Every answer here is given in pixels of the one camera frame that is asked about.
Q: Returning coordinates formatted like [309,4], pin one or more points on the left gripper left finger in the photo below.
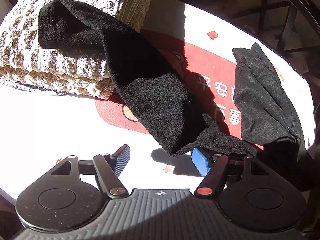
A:
[90,179]

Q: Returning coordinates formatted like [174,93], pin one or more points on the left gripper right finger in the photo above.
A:
[213,168]

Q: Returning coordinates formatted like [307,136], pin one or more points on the black fleece garment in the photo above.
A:
[142,76]

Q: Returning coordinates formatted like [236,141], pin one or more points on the black thin garment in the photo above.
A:
[269,119]

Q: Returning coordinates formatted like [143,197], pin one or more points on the red white printed mat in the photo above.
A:
[199,46]

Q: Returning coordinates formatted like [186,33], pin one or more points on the brown white knit sweater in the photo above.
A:
[44,48]

